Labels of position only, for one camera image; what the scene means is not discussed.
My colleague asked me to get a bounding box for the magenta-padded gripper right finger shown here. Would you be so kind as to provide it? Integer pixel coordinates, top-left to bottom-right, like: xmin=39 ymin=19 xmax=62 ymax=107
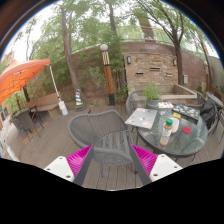
xmin=128 ymin=143 xmax=184 ymax=187

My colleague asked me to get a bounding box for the green-capped coffee drink bottle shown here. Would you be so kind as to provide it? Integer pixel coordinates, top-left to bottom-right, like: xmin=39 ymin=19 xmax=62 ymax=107
xmin=159 ymin=118 xmax=175 ymax=147

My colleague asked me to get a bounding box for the colourful sticker sheet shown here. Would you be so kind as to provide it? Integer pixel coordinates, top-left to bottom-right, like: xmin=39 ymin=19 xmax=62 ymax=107
xmin=158 ymin=109 xmax=171 ymax=117

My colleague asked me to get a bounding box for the yellow and blue striped cone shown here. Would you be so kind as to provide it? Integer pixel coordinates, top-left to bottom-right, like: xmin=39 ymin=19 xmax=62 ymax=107
xmin=74 ymin=88 xmax=85 ymax=108

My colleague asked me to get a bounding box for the white printed paper sheet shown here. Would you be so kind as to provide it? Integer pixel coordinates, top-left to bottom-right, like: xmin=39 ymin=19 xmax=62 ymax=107
xmin=157 ymin=101 xmax=175 ymax=110

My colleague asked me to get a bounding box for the white umbrella base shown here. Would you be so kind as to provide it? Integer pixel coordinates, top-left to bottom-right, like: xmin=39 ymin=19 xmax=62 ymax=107
xmin=57 ymin=100 xmax=69 ymax=117

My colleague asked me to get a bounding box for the orange patio umbrella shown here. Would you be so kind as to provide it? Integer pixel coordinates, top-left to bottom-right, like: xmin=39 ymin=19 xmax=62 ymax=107
xmin=0 ymin=58 xmax=52 ymax=105

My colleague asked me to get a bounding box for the wooden bench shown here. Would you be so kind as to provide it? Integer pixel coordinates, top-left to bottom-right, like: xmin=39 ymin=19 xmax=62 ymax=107
xmin=24 ymin=92 xmax=63 ymax=120

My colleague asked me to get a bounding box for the dark patio chair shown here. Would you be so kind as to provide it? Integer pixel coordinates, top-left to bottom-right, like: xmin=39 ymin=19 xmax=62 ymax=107
xmin=11 ymin=109 xmax=45 ymax=138

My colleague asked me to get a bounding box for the flat round red coaster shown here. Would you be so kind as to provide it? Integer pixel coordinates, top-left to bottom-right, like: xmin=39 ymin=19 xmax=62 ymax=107
xmin=182 ymin=125 xmax=193 ymax=135

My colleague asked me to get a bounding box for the green plant in blue pot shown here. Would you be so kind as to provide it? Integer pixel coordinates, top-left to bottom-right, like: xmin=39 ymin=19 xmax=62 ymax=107
xmin=142 ymin=82 xmax=162 ymax=110

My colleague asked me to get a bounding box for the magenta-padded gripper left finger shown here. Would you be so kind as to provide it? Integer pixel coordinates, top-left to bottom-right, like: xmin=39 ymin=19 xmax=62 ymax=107
xmin=43 ymin=144 xmax=96 ymax=187

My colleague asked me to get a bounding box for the black laptop with stickers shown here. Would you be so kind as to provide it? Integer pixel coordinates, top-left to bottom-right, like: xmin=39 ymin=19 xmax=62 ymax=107
xmin=171 ymin=102 xmax=201 ymax=122

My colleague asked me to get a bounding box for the silver laptop with stickers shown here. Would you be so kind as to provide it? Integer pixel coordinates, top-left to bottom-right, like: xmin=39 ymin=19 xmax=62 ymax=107
xmin=124 ymin=106 xmax=158 ymax=131

